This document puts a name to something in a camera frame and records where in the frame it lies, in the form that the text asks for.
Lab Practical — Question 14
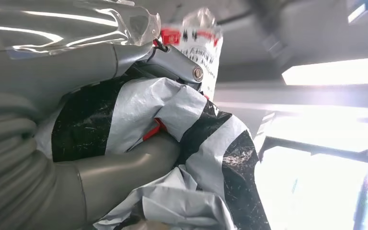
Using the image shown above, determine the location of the grey plastic courier package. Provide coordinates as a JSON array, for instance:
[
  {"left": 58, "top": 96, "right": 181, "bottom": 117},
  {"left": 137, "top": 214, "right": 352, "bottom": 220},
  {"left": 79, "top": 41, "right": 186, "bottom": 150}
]
[{"left": 34, "top": 8, "right": 272, "bottom": 230}]

